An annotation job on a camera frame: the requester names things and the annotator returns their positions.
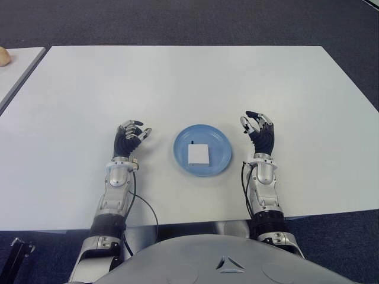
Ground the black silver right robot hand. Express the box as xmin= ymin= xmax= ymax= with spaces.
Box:
xmin=239 ymin=111 xmax=275 ymax=157

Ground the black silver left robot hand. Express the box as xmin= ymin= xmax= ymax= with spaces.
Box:
xmin=113 ymin=120 xmax=152 ymax=161

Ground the white square charger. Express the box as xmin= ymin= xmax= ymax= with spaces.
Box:
xmin=187 ymin=140 xmax=211 ymax=166

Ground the blue round plate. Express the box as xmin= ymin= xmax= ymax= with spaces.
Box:
xmin=173 ymin=124 xmax=233 ymax=178

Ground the grey robot torso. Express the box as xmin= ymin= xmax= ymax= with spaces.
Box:
xmin=100 ymin=234 xmax=379 ymax=284

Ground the beige round bread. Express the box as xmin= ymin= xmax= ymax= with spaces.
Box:
xmin=0 ymin=46 xmax=12 ymax=67

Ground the black metal stand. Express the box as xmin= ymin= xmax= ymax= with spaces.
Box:
xmin=0 ymin=236 xmax=36 ymax=284

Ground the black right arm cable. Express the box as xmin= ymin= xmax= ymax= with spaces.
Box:
xmin=240 ymin=161 xmax=256 ymax=221

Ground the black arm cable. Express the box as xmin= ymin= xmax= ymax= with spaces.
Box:
xmin=240 ymin=161 xmax=256 ymax=221
xmin=123 ymin=170 xmax=160 ymax=256

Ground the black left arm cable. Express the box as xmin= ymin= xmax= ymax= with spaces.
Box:
xmin=123 ymin=170 xmax=160 ymax=256

